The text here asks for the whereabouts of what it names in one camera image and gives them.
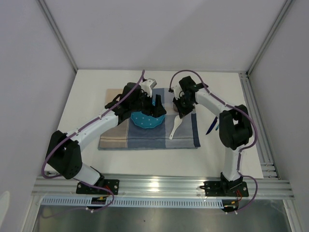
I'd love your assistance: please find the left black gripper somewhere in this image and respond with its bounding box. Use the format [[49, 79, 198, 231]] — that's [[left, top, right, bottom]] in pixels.
[[130, 90, 166, 118]]

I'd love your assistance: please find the brown mug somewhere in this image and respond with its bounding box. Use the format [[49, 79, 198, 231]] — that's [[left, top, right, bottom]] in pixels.
[[173, 103, 178, 112]]

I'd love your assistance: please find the teal dotted plate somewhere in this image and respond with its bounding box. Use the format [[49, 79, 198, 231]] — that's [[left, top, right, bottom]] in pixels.
[[131, 112, 165, 129]]

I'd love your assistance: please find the white ceramic spoon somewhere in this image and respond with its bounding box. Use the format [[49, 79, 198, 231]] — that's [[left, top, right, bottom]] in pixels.
[[169, 115, 183, 140]]

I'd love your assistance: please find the blue beige checked cloth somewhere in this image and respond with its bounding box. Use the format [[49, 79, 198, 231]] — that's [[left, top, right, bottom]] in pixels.
[[98, 88, 200, 150]]

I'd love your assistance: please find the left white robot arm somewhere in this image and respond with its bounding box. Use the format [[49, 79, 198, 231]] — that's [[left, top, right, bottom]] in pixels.
[[44, 79, 166, 194]]

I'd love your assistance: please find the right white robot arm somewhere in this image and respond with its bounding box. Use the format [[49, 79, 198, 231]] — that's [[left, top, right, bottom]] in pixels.
[[169, 76, 253, 196]]

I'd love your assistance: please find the purple knife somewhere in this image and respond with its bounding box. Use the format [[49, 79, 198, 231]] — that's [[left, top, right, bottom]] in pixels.
[[206, 117, 218, 135]]

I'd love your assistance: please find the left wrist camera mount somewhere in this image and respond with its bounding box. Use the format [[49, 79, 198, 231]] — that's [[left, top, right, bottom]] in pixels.
[[140, 78, 157, 98]]

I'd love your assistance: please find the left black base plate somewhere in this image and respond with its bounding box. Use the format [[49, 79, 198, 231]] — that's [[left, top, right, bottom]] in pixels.
[[76, 179, 120, 195]]

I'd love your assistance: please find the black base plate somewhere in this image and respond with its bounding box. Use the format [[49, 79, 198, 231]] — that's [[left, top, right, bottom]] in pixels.
[[76, 179, 120, 195], [199, 181, 249, 197]]

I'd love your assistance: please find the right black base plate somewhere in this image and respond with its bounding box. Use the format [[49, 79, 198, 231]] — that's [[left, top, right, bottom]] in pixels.
[[199, 181, 249, 197]]

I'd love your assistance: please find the aluminium mounting rail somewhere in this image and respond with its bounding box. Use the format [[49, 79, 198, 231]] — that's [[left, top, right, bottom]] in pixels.
[[31, 174, 295, 200]]

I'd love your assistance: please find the white slotted cable duct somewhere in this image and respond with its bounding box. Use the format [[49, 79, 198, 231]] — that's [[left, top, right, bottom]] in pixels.
[[41, 196, 224, 209]]

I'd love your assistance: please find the right aluminium frame post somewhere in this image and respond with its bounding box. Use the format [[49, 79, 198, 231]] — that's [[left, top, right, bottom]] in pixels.
[[246, 0, 295, 78]]

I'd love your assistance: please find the aluminium frame post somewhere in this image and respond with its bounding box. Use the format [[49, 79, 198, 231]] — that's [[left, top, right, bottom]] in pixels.
[[36, 0, 78, 73], [246, 0, 295, 78]]

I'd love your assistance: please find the left aluminium frame post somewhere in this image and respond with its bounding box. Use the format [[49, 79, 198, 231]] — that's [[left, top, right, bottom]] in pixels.
[[36, 0, 78, 73]]

